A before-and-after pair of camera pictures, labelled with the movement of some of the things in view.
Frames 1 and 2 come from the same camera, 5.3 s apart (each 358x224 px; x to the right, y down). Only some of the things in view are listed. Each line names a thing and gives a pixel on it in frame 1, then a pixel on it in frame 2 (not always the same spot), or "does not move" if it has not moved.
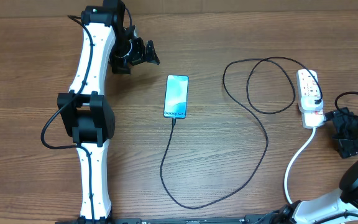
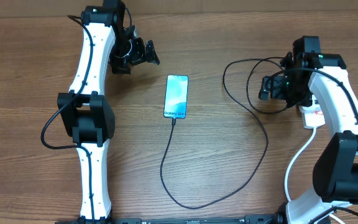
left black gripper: x=139 y=56 does not move
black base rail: x=255 y=219 does not move
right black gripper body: x=352 y=132 -> x=292 y=89
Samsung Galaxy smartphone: x=176 y=96 does not move
